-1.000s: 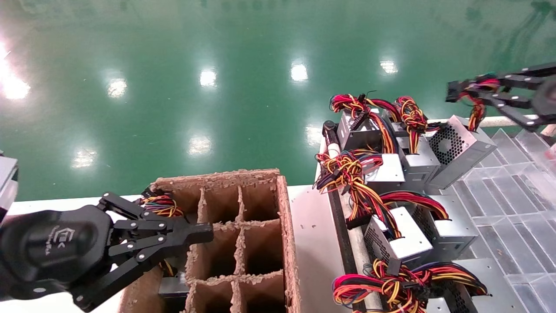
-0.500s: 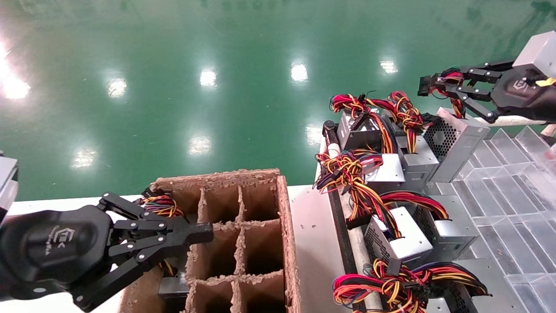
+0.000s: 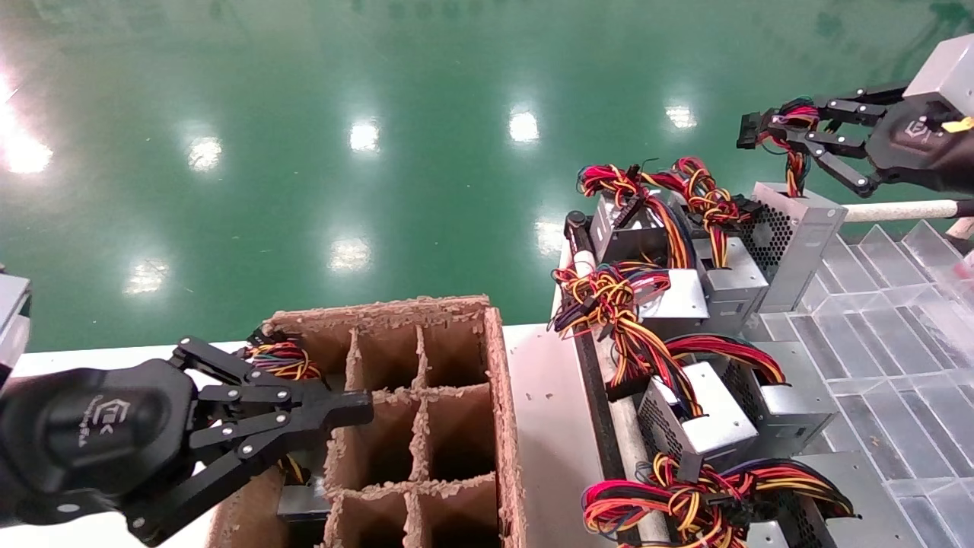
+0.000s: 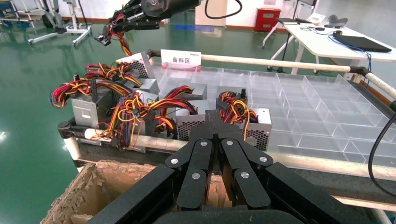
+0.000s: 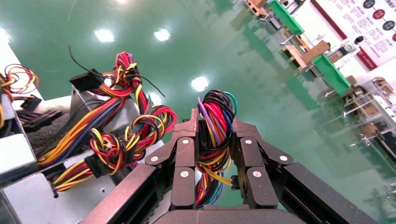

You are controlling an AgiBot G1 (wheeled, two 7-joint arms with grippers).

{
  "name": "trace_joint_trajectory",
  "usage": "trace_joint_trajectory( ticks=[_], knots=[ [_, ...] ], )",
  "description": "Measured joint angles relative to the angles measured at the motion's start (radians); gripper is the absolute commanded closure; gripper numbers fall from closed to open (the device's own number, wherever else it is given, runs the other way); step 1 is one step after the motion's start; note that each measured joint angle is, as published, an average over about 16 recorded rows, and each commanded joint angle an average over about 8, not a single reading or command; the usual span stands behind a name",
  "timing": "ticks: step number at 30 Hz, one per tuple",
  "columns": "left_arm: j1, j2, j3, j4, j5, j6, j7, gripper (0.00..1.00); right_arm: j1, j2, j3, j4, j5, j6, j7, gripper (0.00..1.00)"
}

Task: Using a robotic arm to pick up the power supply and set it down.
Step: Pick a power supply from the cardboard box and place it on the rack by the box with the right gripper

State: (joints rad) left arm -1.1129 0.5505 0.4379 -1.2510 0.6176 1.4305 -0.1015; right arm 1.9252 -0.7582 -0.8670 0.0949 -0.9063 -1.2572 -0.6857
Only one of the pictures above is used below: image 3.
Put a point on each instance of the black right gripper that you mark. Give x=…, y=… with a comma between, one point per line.
x=921, y=144

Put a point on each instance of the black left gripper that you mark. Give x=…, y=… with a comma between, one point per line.
x=99, y=434

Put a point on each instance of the clear acrylic divider tray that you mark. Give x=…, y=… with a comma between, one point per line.
x=898, y=342

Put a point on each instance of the brown cardboard divider box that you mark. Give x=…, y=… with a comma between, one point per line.
x=502, y=426

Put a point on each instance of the gray right wrist camera box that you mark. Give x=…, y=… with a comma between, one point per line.
x=947, y=72

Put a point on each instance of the gray wrist camera box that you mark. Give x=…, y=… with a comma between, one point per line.
x=947, y=72
x=11, y=320

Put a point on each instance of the black rail corner joint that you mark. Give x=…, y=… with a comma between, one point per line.
x=965, y=209
x=577, y=228

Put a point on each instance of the gray left wrist camera box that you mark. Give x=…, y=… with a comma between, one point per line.
x=11, y=320

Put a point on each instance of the black cart frame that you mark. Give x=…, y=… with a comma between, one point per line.
x=605, y=449

